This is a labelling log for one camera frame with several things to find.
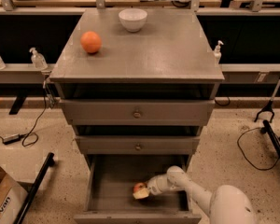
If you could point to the black pole on floor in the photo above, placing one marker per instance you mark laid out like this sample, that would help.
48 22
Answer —
49 162

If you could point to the grey open bottom drawer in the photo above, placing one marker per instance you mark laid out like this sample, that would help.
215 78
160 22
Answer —
110 198

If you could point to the grabber tool with black claw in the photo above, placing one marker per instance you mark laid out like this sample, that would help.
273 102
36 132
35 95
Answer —
269 105

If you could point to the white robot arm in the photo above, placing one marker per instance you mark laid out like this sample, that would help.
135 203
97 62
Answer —
226 205

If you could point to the red apple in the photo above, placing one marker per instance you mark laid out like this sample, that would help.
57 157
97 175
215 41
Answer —
139 186

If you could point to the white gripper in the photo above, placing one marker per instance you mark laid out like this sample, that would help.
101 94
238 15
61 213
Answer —
154 185

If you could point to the grey top drawer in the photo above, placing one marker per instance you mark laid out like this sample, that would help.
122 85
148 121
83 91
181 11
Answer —
137 112

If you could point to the grey middle drawer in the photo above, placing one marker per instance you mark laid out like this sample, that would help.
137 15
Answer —
137 145

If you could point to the cardboard box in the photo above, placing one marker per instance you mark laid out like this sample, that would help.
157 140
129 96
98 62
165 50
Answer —
12 197

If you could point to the white pump bottle right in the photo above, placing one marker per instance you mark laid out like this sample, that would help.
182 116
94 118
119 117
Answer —
217 50

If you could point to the orange fruit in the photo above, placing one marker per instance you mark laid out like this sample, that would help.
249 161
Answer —
91 42

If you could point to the grey wooden drawer cabinet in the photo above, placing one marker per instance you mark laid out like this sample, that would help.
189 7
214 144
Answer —
169 59

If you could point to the black stand leg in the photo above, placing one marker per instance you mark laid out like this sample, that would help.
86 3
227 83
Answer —
278 146

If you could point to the clear pump bottle left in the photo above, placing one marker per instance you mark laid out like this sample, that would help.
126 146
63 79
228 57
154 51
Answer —
38 59

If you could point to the white ceramic bowl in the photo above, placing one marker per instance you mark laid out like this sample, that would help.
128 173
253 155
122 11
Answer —
133 19

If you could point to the black power adapter with cable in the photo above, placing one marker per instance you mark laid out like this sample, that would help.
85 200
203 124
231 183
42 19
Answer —
29 138

